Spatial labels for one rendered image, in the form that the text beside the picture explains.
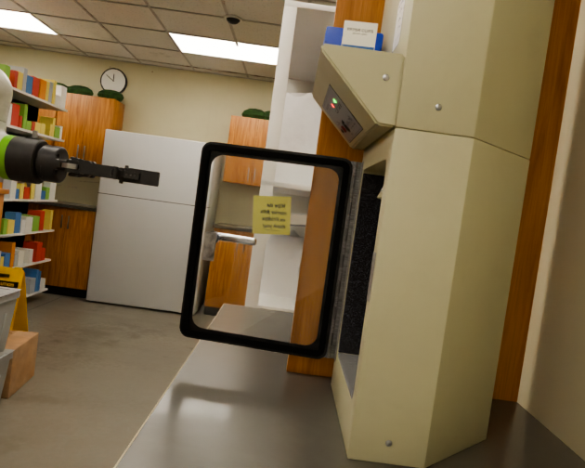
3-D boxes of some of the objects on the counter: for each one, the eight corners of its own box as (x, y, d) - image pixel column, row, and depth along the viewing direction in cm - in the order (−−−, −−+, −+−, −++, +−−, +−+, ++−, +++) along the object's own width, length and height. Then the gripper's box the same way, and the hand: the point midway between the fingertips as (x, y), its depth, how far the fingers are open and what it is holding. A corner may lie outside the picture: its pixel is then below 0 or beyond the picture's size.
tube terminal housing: (453, 400, 110) (513, 13, 106) (522, 482, 78) (611, -72, 74) (331, 384, 110) (385, -5, 106) (347, 460, 77) (427, -98, 73)
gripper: (31, 140, 106) (152, 159, 107) (58, 148, 119) (167, 163, 120) (26, 178, 107) (148, 197, 107) (55, 182, 120) (162, 198, 120)
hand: (141, 176), depth 113 cm, fingers closed
